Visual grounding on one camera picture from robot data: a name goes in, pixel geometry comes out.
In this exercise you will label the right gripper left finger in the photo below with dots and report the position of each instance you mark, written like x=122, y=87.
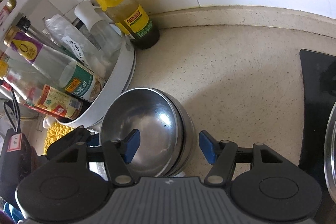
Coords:
x=118, y=154

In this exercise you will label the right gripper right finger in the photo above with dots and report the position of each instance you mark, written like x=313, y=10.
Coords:
x=221, y=155

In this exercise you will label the steel bowl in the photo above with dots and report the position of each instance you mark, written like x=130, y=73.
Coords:
x=189, y=139
x=159, y=124

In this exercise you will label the yellow chenille cloth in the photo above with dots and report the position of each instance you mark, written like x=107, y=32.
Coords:
x=54, y=133

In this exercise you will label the yellow cap vinegar bottle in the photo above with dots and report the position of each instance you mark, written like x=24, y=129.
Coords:
x=35, y=90

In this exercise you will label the red label soy sauce bottle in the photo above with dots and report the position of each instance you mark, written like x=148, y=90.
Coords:
x=21, y=67

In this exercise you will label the clear plastic bag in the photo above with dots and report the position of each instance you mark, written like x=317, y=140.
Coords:
x=101, y=62

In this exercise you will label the purple label fish sauce bottle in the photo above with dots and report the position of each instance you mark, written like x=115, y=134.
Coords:
x=62, y=70

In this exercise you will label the black gas stove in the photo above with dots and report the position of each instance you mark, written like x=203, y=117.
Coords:
x=318, y=73

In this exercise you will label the green yellow label oil bottle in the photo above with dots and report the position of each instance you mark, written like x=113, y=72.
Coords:
x=132, y=20

